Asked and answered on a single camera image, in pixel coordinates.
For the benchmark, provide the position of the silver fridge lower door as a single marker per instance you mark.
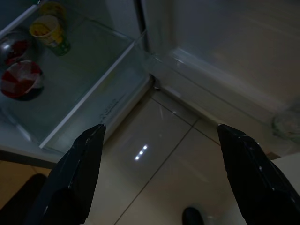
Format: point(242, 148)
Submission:
point(222, 58)

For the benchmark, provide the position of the red white noodle bowl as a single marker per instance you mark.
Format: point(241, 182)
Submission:
point(18, 79)

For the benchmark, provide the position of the yellow cup noodle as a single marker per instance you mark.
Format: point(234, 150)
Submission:
point(47, 30)
point(52, 9)

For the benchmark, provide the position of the black robot foot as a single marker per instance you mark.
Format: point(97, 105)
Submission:
point(192, 216)

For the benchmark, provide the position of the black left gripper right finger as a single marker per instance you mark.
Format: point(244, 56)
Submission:
point(257, 187)

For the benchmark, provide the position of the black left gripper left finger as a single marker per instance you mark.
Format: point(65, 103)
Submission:
point(70, 187)

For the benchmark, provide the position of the glass fridge shelf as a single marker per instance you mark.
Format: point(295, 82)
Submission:
point(82, 70)

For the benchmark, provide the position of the silver two-door fridge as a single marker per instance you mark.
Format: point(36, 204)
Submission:
point(122, 14)

